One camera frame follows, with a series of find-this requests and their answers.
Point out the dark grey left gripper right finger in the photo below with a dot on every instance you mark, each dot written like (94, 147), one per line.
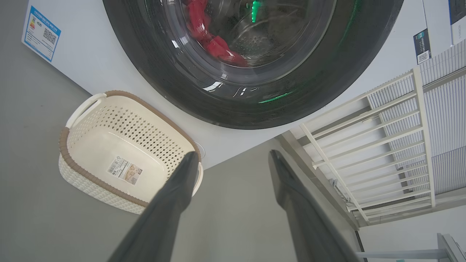
(305, 225)

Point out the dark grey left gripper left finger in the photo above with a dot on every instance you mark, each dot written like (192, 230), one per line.
(164, 211)

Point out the black round glass washer door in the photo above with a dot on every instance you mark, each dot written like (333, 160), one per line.
(164, 83)

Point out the red and white garment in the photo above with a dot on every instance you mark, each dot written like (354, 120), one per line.
(218, 47)

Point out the white product label sticker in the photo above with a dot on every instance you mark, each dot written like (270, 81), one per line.
(124, 171)

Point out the grey round plate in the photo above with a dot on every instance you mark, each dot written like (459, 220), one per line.
(201, 150)

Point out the cream perforated laundry basket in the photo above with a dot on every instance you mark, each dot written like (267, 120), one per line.
(109, 145)

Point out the white front-load washing machine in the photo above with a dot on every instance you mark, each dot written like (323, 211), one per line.
(102, 62)

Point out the white barred railing gate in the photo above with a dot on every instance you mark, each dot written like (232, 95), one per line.
(418, 109)

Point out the white slatted panel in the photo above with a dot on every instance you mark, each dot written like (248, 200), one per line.
(449, 109)

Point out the black QR code label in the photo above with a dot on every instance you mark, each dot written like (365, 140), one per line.
(422, 45)

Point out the blue energy label sticker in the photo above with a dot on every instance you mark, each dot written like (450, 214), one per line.
(40, 34)

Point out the white metal frame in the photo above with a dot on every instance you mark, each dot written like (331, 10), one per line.
(400, 253)

